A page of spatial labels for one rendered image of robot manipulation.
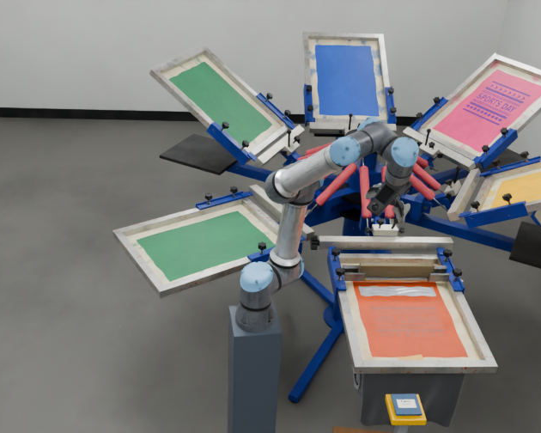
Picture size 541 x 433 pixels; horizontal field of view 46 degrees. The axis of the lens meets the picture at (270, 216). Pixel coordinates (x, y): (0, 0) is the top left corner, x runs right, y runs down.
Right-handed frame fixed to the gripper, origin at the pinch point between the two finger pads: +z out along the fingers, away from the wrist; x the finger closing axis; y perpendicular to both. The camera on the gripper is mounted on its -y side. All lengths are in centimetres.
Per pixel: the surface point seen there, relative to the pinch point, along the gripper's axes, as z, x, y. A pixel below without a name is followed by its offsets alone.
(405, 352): 78, -31, -4
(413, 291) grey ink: 99, -15, 30
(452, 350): 80, -45, 11
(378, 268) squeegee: 94, 3, 26
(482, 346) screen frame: 77, -53, 19
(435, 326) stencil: 87, -33, 17
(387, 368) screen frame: 70, -30, -17
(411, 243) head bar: 108, 1, 54
